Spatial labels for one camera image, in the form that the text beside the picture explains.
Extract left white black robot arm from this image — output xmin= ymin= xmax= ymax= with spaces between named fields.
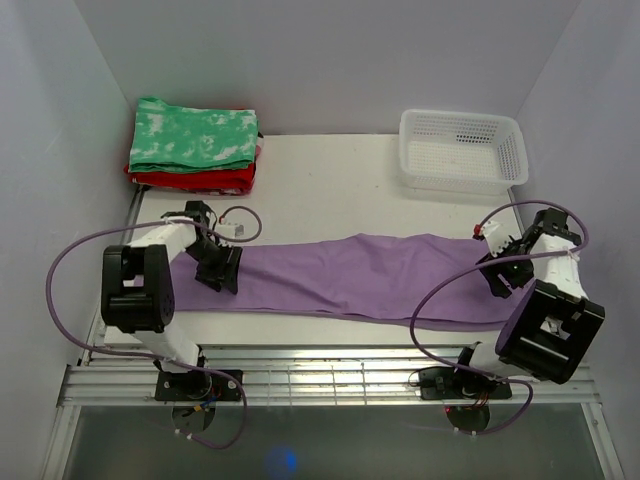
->
xmin=101 ymin=201 xmax=242 ymax=400

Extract red folded garment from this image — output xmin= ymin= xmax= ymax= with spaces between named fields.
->
xmin=124 ymin=132 xmax=264 ymax=196

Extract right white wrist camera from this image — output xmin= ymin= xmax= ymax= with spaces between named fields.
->
xmin=473 ymin=220 xmax=513 ymax=257

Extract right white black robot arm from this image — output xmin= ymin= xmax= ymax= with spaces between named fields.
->
xmin=451 ymin=208 xmax=605 ymax=398

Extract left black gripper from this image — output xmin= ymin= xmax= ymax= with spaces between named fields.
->
xmin=184 ymin=240 xmax=243 ymax=294

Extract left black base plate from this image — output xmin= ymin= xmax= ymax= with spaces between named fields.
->
xmin=154 ymin=371 xmax=241 ymax=403

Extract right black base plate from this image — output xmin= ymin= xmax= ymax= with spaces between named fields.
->
xmin=417 ymin=367 xmax=512 ymax=400

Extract white perforated plastic basket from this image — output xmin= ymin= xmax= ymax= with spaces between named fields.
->
xmin=398 ymin=109 xmax=529 ymax=196

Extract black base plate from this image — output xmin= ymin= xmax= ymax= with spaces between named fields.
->
xmin=154 ymin=371 xmax=241 ymax=403
xmin=417 ymin=367 xmax=512 ymax=400

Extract green white patterned folded garment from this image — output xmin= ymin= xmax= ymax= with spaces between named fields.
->
xmin=128 ymin=97 xmax=259 ymax=174

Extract purple trousers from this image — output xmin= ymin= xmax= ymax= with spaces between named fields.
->
xmin=169 ymin=232 xmax=534 ymax=332

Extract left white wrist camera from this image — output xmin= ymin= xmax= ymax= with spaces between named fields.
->
xmin=214 ymin=218 xmax=245 ymax=243

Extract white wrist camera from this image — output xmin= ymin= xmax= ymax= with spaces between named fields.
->
xmin=473 ymin=220 xmax=513 ymax=257
xmin=214 ymin=218 xmax=245 ymax=243

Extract aluminium rail frame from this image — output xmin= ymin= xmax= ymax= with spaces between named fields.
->
xmin=57 ymin=195 xmax=633 ymax=479

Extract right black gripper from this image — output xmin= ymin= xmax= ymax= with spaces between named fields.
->
xmin=475 ymin=235 xmax=535 ymax=299

